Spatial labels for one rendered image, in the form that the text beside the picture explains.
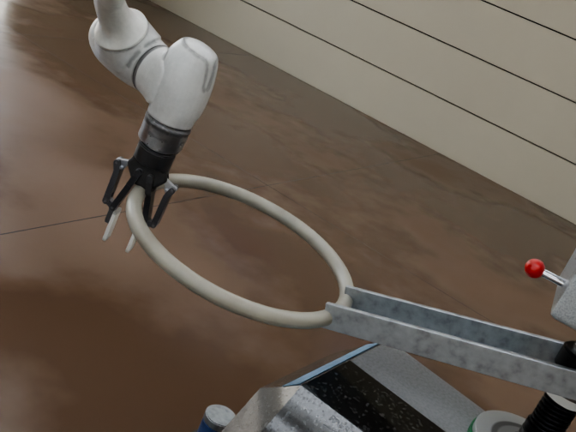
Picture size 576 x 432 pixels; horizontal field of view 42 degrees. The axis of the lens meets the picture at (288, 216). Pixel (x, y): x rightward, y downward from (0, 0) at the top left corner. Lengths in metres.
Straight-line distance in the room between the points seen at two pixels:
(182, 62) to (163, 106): 0.09
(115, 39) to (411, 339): 0.76
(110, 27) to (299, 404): 0.75
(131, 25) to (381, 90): 6.59
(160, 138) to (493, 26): 6.34
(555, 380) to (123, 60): 0.94
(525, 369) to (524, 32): 6.31
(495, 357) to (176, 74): 0.74
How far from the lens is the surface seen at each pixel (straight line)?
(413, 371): 1.53
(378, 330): 1.36
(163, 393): 2.57
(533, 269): 1.24
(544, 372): 1.32
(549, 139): 7.42
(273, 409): 1.33
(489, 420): 1.46
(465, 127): 7.61
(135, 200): 1.42
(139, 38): 1.42
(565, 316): 1.23
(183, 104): 1.37
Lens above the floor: 1.52
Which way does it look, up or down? 20 degrees down
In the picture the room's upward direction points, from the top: 23 degrees clockwise
